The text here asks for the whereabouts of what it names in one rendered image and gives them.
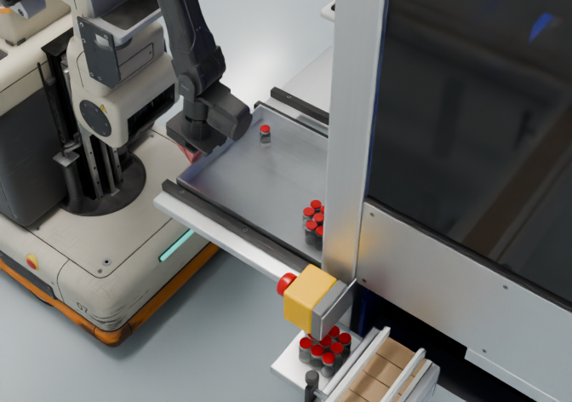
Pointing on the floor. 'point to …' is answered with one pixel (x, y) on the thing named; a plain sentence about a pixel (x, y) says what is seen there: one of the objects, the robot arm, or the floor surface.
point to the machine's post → (352, 122)
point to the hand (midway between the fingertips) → (194, 159)
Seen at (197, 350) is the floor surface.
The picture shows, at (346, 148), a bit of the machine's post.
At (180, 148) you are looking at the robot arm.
